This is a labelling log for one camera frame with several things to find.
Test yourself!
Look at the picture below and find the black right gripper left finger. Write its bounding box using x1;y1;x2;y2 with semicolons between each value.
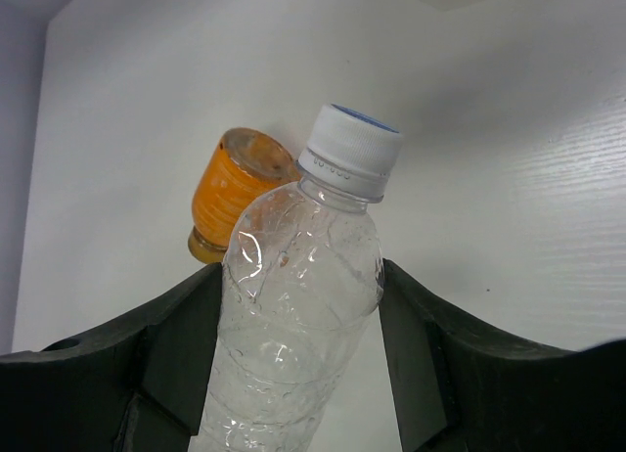
1;264;222;451

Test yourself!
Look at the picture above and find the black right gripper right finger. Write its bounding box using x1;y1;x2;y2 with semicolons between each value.
379;261;625;451

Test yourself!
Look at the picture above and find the clear unlabelled plastic bottle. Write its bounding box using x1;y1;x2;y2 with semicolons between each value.
189;104;403;451

